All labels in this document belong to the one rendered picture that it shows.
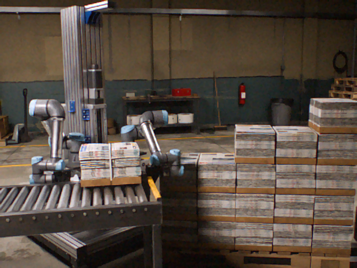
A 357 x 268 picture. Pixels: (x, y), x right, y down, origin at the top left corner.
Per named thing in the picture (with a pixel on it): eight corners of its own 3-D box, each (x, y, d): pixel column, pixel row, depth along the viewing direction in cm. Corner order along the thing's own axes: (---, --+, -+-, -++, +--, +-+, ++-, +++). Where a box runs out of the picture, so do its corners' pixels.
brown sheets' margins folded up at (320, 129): (301, 231, 319) (307, 119, 302) (337, 233, 315) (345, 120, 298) (310, 253, 281) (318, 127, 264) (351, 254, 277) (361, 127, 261)
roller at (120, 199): (116, 188, 252) (122, 183, 252) (120, 214, 206) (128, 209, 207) (111, 183, 250) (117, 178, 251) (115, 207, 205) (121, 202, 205)
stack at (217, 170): (168, 242, 336) (166, 151, 322) (301, 247, 321) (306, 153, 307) (160, 263, 299) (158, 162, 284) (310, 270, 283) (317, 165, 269)
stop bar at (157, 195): (151, 178, 252) (151, 176, 252) (162, 200, 210) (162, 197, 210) (146, 179, 252) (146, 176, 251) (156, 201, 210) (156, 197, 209)
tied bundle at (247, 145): (234, 152, 315) (234, 125, 311) (269, 153, 311) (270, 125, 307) (234, 163, 278) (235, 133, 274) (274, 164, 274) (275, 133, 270)
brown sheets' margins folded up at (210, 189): (168, 226, 334) (167, 171, 325) (302, 231, 319) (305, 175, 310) (160, 246, 296) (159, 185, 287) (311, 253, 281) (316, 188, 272)
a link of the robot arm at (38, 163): (49, 156, 252) (51, 171, 254) (33, 156, 253) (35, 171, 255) (44, 158, 244) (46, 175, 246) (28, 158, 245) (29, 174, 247)
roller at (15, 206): (30, 192, 240) (29, 185, 240) (15, 221, 195) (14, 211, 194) (22, 193, 239) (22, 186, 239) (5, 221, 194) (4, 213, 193)
